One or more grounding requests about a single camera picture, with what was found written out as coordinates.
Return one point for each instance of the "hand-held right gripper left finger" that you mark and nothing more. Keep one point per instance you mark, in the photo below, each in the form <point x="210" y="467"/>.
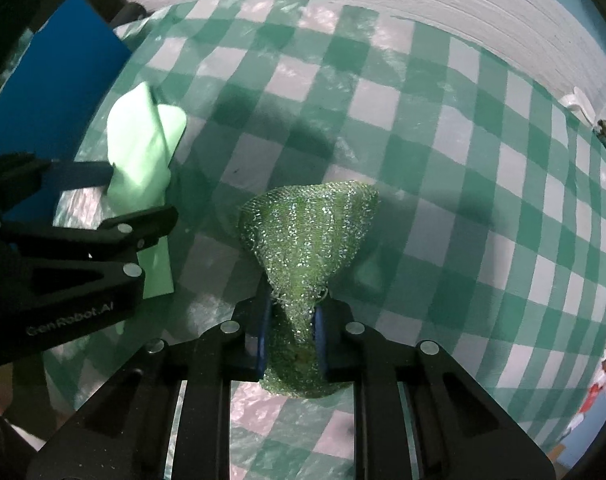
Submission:
<point x="263" y="335"/>

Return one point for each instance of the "green glitter mesh scrubber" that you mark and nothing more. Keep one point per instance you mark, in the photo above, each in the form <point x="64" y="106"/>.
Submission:
<point x="308" y="230"/>

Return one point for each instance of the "colourful printed bag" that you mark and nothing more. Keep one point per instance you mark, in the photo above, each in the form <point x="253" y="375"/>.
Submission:
<point x="600" y="390"/>

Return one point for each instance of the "light green cloth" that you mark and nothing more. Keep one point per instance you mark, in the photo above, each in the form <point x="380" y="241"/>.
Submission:
<point x="138" y="160"/>

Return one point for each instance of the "black cylindrical device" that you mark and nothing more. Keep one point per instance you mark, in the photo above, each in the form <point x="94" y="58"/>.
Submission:
<point x="130" y="12"/>

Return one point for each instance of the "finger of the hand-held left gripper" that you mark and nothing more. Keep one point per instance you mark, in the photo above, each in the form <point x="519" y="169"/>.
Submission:
<point x="128" y="240"/>
<point x="83" y="175"/>

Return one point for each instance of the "green checked plastic tablecloth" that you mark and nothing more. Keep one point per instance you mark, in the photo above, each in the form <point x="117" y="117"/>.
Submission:
<point x="433" y="160"/>

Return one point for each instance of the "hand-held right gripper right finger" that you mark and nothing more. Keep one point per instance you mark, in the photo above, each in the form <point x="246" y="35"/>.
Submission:
<point x="320" y="335"/>

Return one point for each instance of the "cardboard box with blue edges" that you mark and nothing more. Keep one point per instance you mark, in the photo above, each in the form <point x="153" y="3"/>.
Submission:
<point x="58" y="85"/>

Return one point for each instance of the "white power strip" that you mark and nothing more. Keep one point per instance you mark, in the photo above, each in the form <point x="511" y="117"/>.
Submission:
<point x="580" y="102"/>

